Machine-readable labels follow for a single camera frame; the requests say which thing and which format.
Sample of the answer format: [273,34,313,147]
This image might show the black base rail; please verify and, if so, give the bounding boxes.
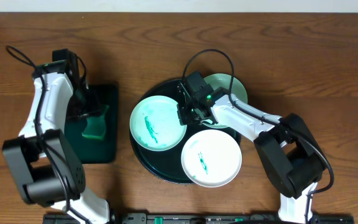
[42,212,356,224]

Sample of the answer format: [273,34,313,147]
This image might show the green-stained plate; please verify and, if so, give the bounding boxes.
[129,95,187,152]

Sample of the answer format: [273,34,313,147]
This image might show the green sponge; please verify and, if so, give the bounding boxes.
[81,105,109,141]

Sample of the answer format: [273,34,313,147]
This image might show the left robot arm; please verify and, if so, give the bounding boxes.
[2,60,110,223]

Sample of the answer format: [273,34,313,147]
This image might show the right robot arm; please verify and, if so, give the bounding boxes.
[178,85,334,223]

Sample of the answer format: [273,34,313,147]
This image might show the top right stained plate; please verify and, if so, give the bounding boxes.
[204,73,248,129]

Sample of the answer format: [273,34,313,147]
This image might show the black rectangular sponge tray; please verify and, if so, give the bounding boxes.
[65,84,119,164]

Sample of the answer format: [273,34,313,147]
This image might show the front white stained plate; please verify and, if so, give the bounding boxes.
[181,129,242,188]

